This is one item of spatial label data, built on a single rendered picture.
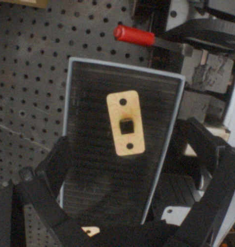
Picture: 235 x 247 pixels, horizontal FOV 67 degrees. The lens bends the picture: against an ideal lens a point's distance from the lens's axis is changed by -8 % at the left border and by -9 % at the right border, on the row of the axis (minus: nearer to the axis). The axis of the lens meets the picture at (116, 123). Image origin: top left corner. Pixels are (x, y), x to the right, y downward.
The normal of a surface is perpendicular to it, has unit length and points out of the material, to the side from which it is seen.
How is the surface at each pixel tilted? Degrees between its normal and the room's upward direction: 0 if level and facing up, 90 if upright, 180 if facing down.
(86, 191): 0
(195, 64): 0
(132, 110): 0
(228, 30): 18
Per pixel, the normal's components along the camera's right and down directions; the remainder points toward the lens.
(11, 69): -0.02, 0.34
